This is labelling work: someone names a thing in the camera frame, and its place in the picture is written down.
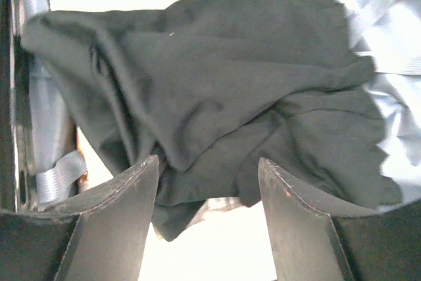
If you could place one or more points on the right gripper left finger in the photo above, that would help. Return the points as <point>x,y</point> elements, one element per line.
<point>99,234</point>

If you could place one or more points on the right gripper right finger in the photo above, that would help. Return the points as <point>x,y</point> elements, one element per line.
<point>317,236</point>

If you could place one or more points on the yellow Pikachu suitcase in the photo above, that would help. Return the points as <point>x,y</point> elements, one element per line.
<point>38,137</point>

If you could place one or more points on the black garment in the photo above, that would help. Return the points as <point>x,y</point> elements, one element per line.
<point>212,86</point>

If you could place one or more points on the white towel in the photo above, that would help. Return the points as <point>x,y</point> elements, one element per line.
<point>225,241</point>

